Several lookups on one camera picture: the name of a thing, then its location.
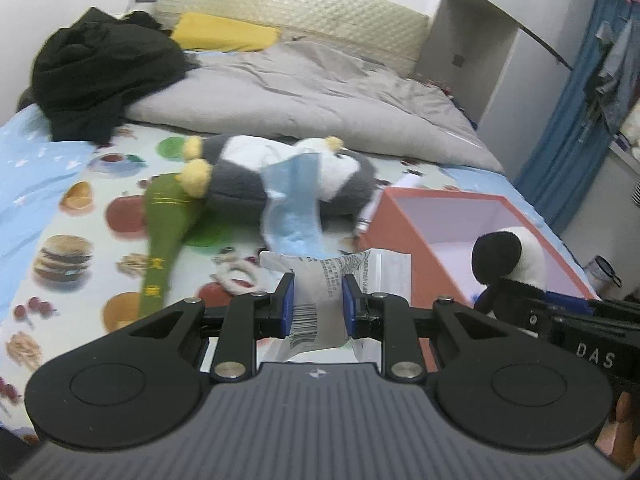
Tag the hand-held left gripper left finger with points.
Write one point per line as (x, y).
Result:
(287, 305)

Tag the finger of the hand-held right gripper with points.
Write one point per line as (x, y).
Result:
(570, 301)

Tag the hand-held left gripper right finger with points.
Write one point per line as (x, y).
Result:
(350, 305)

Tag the blue and white plastic packet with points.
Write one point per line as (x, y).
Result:
(325, 280)

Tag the small panda plush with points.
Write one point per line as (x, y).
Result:
(530, 265)

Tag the orange cardboard box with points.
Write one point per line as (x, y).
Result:
(400, 225)

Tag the person's right hand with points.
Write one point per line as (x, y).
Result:
(629, 425)

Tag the clear glass jar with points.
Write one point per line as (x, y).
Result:
(602, 271)

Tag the grey white penguin plush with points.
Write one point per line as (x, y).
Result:
(235, 185)

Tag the blue curtain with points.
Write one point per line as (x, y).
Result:
(560, 160)

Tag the green fabric pouch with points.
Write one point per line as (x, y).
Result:
(160, 230)

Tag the grey duvet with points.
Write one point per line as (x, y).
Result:
(325, 100)

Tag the hanging denim clothes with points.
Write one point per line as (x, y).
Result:
(612, 75)

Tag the row of small bottles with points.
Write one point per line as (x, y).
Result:
(437, 87)

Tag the white wardrobe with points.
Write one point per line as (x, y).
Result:
(500, 60)

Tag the yellow pillow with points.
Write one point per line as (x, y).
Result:
(225, 32)

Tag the food print bed sheet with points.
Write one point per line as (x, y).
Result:
(40, 170)

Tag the black clothes pile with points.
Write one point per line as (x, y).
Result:
(100, 70)

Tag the cream quilted headboard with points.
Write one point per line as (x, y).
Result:
(310, 5)

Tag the dark cloth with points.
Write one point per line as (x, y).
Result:
(142, 20)

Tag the dark wall switch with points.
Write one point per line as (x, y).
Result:
(458, 61)

